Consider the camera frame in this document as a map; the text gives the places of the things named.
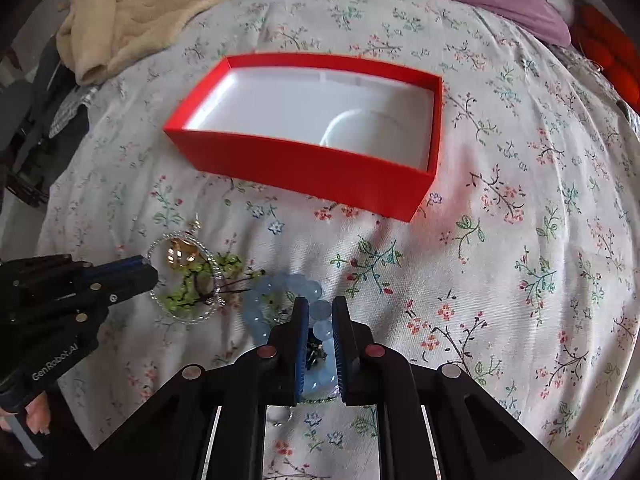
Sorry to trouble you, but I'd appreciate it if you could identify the black flower hair clip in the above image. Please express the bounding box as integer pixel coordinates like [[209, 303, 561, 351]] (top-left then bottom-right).
[[306, 342, 326, 370]]

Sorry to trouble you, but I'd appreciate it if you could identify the light blue bead bracelet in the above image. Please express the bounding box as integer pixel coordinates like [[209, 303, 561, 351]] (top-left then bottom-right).
[[241, 272, 342, 401]]

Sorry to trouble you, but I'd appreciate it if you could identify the gold knot ring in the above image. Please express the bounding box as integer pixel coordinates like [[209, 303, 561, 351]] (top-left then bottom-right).
[[166, 219, 204, 272]]

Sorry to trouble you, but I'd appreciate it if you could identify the clear crystal bead bracelet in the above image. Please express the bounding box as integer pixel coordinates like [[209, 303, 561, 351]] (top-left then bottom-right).
[[145, 235, 228, 325]]

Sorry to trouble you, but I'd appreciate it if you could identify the red jewelry box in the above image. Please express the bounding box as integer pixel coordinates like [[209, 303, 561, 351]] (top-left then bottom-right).
[[164, 52, 444, 222]]

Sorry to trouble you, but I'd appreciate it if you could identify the left hand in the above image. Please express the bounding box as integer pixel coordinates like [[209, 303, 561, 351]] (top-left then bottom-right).
[[1, 392, 51, 434]]

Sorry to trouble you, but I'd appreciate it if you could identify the floral white bedsheet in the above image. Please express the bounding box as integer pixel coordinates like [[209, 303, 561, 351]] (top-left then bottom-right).
[[38, 0, 639, 479]]

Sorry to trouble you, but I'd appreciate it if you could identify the beige fleece blanket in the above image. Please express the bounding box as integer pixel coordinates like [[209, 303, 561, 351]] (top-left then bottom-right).
[[56, 0, 227, 86]]

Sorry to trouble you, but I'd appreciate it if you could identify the red orange knitted cushion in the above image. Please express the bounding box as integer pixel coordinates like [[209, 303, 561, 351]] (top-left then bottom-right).
[[570, 4, 640, 112]]

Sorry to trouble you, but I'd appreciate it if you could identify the white plastic bracelet in box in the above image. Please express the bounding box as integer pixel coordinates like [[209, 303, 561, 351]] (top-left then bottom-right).
[[319, 109, 419, 166]]

